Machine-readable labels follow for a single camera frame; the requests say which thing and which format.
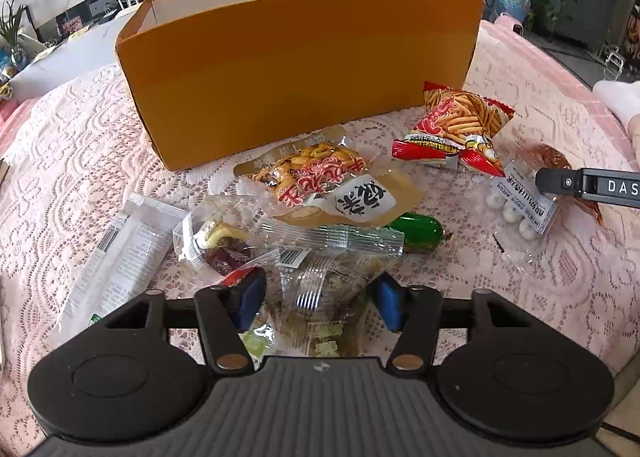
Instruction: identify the small potted plant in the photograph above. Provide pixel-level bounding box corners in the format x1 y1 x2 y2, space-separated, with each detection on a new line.
0 0 31 73

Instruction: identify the clear packet of white balls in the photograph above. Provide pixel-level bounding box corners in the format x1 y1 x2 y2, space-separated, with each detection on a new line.
472 160 560 238

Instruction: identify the person's white sock foot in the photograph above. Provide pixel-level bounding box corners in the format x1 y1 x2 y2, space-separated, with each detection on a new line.
592 80 640 125

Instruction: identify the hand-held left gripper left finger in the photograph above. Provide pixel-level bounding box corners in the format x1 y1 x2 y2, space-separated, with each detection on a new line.
99 267 268 373

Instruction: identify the red stick snack packet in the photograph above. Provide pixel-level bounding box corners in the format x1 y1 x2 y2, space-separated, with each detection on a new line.
391 81 516 177

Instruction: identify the pink lace tablecloth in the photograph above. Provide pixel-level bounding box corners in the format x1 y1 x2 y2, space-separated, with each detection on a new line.
0 17 640 457

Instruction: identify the clear peanut packet red print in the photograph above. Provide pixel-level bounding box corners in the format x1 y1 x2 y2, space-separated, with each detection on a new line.
234 126 373 208

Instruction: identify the green sausage packet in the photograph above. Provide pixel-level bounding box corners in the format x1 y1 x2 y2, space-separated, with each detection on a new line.
390 212 445 254

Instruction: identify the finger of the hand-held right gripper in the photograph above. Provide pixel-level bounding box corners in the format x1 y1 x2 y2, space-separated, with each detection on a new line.
535 166 640 210

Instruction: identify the beige packet black character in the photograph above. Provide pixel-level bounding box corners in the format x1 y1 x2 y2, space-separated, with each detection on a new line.
280 172 423 228

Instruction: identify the clear packet of brown snack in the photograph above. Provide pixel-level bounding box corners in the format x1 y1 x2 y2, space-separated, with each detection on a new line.
260 217 405 358

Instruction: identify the clear packet of red dates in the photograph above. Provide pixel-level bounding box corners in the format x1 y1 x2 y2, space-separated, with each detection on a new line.
172 194 281 288

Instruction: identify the orange cardboard box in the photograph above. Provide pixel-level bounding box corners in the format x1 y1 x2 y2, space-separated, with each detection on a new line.
115 0 486 172

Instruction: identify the long white packet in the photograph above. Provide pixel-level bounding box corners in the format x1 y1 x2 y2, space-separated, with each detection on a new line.
52 192 191 338

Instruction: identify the clear packet of green pieces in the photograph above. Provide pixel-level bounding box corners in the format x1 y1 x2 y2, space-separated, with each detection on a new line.
239 319 278 364

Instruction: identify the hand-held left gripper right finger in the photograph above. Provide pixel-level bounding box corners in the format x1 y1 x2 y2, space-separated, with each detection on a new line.
369 272 538 373

